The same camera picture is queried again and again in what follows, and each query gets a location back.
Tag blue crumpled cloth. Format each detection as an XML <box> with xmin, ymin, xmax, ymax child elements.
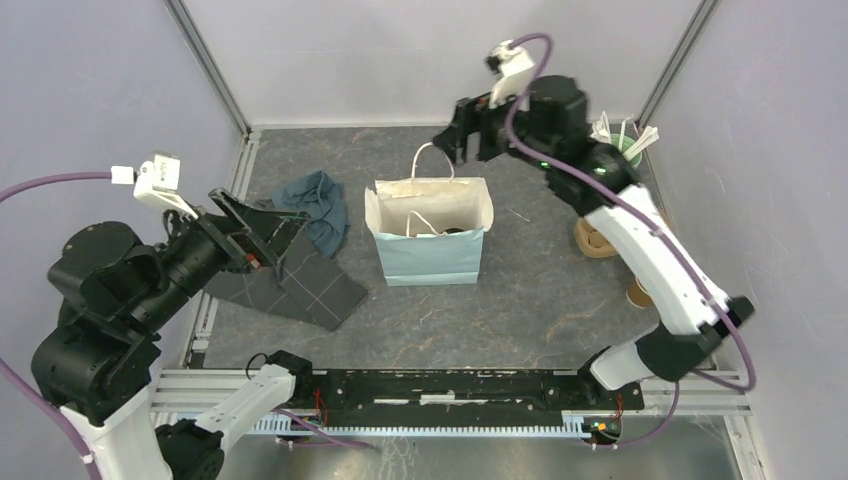
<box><xmin>270</xmin><ymin>170</ymin><xmax>349</xmax><ymax>258</ymax></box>

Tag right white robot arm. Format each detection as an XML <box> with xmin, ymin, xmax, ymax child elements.
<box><xmin>433</xmin><ymin>75</ymin><xmax>754</xmax><ymax>408</ymax></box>

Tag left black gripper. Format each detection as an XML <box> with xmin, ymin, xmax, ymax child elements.
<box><xmin>132</xmin><ymin>180</ymin><xmax>314</xmax><ymax>328</ymax></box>

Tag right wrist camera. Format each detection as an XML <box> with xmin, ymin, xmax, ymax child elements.
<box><xmin>485</xmin><ymin>40</ymin><xmax>535</xmax><ymax>109</ymax></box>

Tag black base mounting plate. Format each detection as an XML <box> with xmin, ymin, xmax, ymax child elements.
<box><xmin>281</xmin><ymin>369</ymin><xmax>645</xmax><ymax>428</ymax></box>

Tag green cup holder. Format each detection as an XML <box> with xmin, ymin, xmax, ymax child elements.
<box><xmin>610</xmin><ymin>134</ymin><xmax>643</xmax><ymax>169</ymax></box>

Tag white wrapped straws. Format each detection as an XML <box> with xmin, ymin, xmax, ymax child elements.
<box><xmin>590</xmin><ymin>112</ymin><xmax>659</xmax><ymax>167</ymax></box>

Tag stack of paper cups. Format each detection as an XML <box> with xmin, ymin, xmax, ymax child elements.
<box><xmin>625</xmin><ymin>278</ymin><xmax>654</xmax><ymax>309</ymax></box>

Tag light blue paper bag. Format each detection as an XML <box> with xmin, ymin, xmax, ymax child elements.
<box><xmin>364</xmin><ymin>142</ymin><xmax>494</xmax><ymax>287</ymax></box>

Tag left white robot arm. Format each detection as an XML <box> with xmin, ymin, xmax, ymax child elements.
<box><xmin>31</xmin><ymin>189</ymin><xmax>314</xmax><ymax>479</ymax></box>

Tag dark grey checked cloth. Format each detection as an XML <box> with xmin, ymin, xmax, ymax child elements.
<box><xmin>205</xmin><ymin>229</ymin><xmax>368</xmax><ymax>331</ymax></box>

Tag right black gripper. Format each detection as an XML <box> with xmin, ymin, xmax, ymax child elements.
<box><xmin>430</xmin><ymin>78</ymin><xmax>557</xmax><ymax>173</ymax></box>

